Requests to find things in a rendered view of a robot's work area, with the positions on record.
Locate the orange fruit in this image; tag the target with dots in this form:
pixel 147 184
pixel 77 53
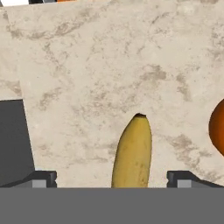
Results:
pixel 218 128

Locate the yellow banana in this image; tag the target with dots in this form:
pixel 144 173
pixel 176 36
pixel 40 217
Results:
pixel 134 154

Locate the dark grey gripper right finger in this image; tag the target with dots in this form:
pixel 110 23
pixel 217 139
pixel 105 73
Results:
pixel 178 176

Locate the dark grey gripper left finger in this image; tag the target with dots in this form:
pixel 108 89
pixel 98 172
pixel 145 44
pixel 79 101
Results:
pixel 43 176

